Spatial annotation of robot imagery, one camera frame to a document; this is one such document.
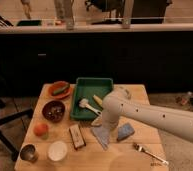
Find grey-blue towel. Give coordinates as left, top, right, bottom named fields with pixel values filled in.
left=91, top=126, right=110, bottom=150

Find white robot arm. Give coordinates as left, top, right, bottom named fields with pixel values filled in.
left=102, top=87, right=193, bottom=143

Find small metal cup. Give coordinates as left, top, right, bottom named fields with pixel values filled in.
left=20, top=144, right=38, bottom=163

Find green plastic tray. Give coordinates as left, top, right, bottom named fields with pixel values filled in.
left=70, top=77, right=113, bottom=121

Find yellow corn toy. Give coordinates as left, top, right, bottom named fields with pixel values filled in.
left=93, top=95, right=103, bottom=107

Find white dish brush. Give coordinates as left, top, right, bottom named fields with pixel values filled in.
left=79, top=98, right=101, bottom=115

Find green cucumber toy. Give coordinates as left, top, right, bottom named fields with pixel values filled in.
left=52, top=84, right=70, bottom=96

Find orange plate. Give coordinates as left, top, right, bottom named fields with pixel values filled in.
left=48, top=81, right=71, bottom=99

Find dark brown bowl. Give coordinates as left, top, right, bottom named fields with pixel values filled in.
left=42, top=100, right=65, bottom=123

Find brown rectangular box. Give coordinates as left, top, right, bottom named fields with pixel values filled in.
left=69, top=124, right=86, bottom=149

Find blue sponge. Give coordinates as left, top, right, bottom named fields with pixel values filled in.
left=117, top=123, right=135, bottom=141

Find orange peach toy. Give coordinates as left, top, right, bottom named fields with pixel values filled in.
left=33, top=123, right=49, bottom=139

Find metal fork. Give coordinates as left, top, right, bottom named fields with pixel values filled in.
left=133, top=143, right=169, bottom=165

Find dark long counter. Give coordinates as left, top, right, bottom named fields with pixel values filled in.
left=0, top=27, right=193, bottom=96

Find white round bowl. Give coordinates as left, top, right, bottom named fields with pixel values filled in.
left=47, top=141, right=68, bottom=162

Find black office chair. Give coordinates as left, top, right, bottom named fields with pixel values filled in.
left=0, top=71, right=34, bottom=163

